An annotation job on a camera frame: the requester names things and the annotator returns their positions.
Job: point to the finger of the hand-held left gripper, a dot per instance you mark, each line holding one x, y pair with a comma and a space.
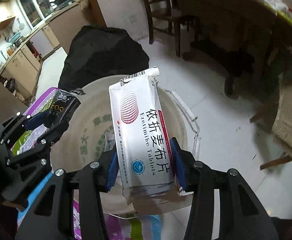
35, 121
48, 140

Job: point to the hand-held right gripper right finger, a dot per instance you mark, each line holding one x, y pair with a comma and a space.
178, 165

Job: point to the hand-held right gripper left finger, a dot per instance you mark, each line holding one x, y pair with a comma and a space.
112, 170

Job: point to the black packet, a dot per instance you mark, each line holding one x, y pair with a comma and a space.
63, 107

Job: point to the white plastic bucket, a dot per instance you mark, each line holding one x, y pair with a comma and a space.
90, 120

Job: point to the white medicine box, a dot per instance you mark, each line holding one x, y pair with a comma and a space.
141, 120

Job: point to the floral striped tablecloth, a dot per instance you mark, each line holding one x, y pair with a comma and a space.
115, 226

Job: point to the beige kitchen counter cabinets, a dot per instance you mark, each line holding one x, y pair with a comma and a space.
48, 37

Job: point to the teal basin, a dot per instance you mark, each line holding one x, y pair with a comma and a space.
15, 37

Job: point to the black bag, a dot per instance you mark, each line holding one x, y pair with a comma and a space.
103, 55

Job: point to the beige fringed rug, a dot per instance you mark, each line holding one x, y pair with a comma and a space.
291, 127

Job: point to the kitchen window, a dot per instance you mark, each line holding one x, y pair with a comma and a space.
40, 2

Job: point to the black wok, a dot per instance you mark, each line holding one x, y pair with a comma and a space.
58, 0

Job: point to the dark wooden chair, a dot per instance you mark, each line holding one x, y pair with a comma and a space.
161, 10

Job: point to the dark wooden dining table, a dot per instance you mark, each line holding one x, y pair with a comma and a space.
236, 17

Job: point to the crumpled white plastic bag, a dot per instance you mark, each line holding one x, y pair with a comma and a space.
273, 2

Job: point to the wooden seat frame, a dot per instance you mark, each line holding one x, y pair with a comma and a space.
273, 162

